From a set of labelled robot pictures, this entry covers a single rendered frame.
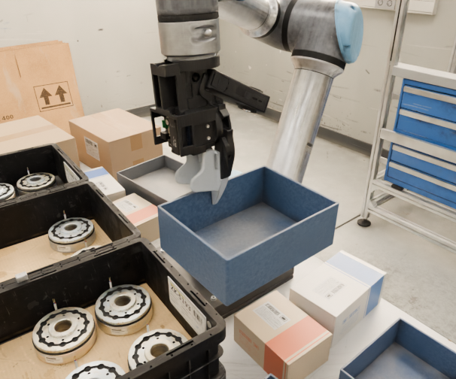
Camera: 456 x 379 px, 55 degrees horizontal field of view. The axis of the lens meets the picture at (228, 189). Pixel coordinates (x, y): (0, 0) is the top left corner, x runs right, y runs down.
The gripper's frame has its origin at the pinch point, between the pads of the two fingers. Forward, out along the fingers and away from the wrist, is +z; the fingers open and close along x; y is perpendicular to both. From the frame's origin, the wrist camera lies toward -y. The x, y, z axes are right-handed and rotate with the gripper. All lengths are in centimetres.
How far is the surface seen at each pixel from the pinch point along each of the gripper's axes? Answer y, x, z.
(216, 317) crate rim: 3.8, 3.2, 19.2
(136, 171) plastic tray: -23, -81, 27
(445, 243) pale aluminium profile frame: -164, -39, 96
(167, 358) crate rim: 13.9, 5.3, 19.4
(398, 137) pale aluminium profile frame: -162, -70, 47
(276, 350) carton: -9.2, 2.8, 34.8
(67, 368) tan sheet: 24.3, -11.5, 27.9
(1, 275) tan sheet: 27, -43, 25
